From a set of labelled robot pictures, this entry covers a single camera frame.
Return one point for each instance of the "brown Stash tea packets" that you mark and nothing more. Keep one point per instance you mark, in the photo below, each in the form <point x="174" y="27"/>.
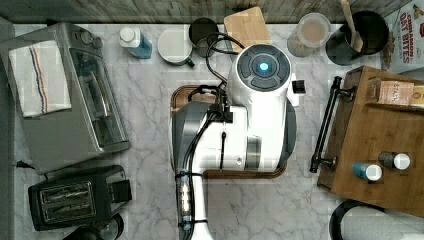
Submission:
<point x="395" y="92"/>

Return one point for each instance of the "teal box wooden lid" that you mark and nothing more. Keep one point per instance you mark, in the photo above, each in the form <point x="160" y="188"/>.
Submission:
<point x="247" y="27"/>

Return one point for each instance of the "silver toaster oven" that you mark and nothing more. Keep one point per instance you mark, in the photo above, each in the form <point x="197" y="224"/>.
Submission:
<point x="92" y="127"/>

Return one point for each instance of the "black two-slot toaster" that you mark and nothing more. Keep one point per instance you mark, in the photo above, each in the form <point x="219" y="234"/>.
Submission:
<point x="79" y="198"/>

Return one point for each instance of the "blue bottle white cap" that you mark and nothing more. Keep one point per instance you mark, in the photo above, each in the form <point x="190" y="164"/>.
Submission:
<point x="135" y="42"/>

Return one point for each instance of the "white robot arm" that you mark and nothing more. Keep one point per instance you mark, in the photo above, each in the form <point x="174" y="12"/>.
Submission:
<point x="260" y="67"/>

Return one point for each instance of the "wooden tea organizer box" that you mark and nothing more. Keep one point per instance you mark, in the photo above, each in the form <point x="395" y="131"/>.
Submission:
<point x="373" y="91"/>

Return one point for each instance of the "white lidded mug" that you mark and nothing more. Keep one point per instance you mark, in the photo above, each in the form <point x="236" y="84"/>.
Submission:
<point x="175" y="47"/>

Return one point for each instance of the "clear jar white lid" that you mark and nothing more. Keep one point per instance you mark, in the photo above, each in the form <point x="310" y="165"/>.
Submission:
<point x="311" y="32"/>

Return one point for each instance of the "striped white dish towel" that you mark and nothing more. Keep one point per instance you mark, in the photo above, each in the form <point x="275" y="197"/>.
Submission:
<point x="40" y="79"/>

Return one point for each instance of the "blue salt shaker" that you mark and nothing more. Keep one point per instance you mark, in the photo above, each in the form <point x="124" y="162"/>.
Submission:
<point x="367" y="171"/>

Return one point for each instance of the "yellow tea packets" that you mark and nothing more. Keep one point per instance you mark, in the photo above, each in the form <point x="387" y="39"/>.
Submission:
<point x="417" y="98"/>

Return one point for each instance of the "dark pepper shaker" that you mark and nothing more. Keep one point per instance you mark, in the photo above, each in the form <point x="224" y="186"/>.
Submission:
<point x="396" y="160"/>

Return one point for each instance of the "cinnamon oat bites box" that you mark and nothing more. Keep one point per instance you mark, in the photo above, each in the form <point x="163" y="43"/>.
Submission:
<point x="404" y="50"/>

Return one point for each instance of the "black round object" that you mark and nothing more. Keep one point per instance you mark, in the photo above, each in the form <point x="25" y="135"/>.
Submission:
<point x="110" y="229"/>

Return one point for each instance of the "wooden spoon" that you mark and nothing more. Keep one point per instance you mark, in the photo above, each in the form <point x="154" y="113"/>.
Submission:
<point x="356" y="40"/>

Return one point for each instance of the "black empty cup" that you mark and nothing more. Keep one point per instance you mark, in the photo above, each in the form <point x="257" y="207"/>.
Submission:
<point x="202" y="33"/>

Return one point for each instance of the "black drawer handle bar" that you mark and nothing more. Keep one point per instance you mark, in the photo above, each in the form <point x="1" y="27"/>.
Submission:
<point x="335" y="92"/>

